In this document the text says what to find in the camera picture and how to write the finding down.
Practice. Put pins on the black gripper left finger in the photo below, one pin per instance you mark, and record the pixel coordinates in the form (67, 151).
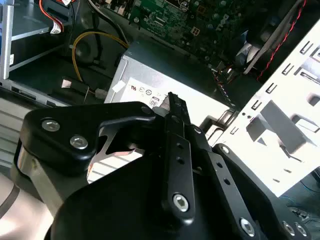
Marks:
(62, 120)

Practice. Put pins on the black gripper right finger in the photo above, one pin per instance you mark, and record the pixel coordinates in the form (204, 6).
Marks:
(233, 200)

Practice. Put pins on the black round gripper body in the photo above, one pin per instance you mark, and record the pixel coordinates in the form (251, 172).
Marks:
(112, 212)

